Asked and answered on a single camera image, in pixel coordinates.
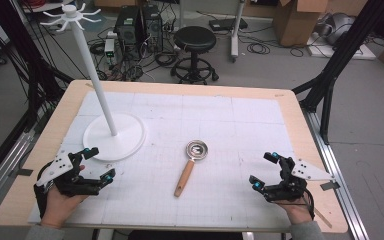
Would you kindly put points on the black computer tower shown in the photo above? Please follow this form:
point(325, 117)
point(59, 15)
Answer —
point(126, 30)
point(152, 28)

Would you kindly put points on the white metal floor stand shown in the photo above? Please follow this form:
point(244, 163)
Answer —
point(235, 33)

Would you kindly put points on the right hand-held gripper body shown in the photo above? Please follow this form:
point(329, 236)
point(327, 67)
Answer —
point(288, 186)

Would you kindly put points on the grey rounded appliance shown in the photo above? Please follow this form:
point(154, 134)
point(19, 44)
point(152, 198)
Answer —
point(338, 28)

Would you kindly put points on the black tape piece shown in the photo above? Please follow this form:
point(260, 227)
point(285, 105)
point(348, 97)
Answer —
point(330, 186)
point(24, 172)

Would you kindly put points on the white hook rack stand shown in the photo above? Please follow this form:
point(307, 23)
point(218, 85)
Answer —
point(113, 146)

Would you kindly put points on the black round stool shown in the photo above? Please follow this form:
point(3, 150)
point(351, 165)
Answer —
point(195, 38)

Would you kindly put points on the person's left hand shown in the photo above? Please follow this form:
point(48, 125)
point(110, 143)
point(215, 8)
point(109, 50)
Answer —
point(60, 206)

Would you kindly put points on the person's right hand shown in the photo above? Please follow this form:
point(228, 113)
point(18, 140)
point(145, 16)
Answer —
point(296, 211)

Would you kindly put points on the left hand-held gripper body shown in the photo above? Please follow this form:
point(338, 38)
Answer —
point(58, 166)

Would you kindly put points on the aluminium rail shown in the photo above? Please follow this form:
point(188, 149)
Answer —
point(6, 166)
point(333, 160)

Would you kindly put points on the large cardboard box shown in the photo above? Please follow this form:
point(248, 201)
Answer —
point(296, 23)

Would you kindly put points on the flat black device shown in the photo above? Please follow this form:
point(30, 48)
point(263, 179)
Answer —
point(226, 24)

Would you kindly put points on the black frame stand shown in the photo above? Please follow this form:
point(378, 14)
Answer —
point(340, 56)
point(30, 60)

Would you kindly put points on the white flat board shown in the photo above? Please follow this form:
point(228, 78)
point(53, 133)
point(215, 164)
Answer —
point(363, 53)

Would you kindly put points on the small white electronic box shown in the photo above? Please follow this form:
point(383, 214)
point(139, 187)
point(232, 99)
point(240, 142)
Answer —
point(109, 50)

